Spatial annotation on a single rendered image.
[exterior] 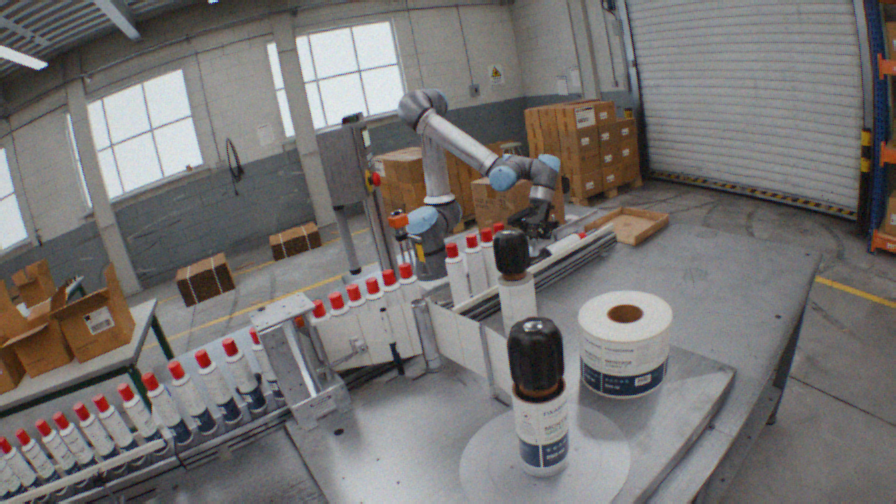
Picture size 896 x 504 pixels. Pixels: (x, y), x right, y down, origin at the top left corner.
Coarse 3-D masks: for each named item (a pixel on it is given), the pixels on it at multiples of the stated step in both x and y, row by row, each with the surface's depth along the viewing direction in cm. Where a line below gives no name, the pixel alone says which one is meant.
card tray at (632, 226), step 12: (612, 216) 190; (624, 216) 190; (636, 216) 187; (648, 216) 181; (660, 216) 176; (588, 228) 180; (600, 228) 182; (624, 228) 177; (636, 228) 174; (648, 228) 163; (660, 228) 170; (624, 240) 165; (636, 240) 159
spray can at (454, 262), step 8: (448, 248) 122; (456, 248) 123; (448, 256) 124; (456, 256) 123; (448, 264) 124; (456, 264) 123; (448, 272) 125; (456, 272) 124; (464, 272) 125; (456, 280) 125; (464, 280) 126; (456, 288) 126; (464, 288) 126; (456, 296) 127; (464, 296) 127; (456, 304) 128
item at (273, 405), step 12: (576, 252) 152; (552, 264) 147; (492, 300) 132; (468, 312) 127; (348, 372) 109; (240, 408) 99; (276, 408) 98; (216, 420) 95; (252, 420) 94; (192, 432) 91; (216, 432) 90; (192, 444) 86
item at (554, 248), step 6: (576, 234) 155; (582, 234) 156; (564, 240) 152; (570, 240) 152; (576, 240) 153; (552, 246) 149; (558, 246) 149; (564, 246) 150; (546, 252) 149; (552, 252) 147; (546, 258) 150
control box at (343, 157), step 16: (336, 128) 99; (352, 128) 100; (320, 144) 100; (336, 144) 100; (352, 144) 100; (336, 160) 102; (352, 160) 102; (336, 176) 103; (352, 176) 103; (368, 176) 107; (336, 192) 105; (352, 192) 105; (368, 192) 105
